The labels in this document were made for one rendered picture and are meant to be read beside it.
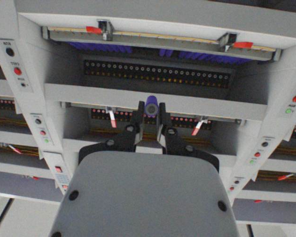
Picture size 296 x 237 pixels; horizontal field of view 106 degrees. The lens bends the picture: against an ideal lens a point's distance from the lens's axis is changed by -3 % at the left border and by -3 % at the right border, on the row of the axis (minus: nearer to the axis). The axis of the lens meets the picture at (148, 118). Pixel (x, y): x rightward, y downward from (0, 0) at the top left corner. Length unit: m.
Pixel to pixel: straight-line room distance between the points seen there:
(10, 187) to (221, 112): 1.13
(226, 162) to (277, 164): 0.19
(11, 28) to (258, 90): 0.64
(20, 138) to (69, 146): 0.19
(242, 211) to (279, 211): 0.24
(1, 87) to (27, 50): 0.16
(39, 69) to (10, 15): 0.11
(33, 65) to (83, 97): 0.14
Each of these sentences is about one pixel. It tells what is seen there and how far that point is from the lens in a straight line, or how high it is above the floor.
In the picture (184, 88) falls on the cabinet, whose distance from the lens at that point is 0.52.
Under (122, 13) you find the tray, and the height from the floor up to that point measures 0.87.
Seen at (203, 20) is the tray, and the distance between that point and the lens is 0.31.
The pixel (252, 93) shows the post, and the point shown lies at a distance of 0.49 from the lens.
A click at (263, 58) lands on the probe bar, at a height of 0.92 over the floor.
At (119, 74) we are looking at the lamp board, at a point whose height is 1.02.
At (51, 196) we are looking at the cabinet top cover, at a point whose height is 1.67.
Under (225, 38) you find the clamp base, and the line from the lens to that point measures 0.33.
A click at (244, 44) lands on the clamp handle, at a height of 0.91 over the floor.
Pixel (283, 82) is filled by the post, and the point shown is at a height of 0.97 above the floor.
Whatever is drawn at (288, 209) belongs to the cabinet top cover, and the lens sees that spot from 1.20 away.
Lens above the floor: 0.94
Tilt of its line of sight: 29 degrees up
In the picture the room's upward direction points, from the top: 175 degrees counter-clockwise
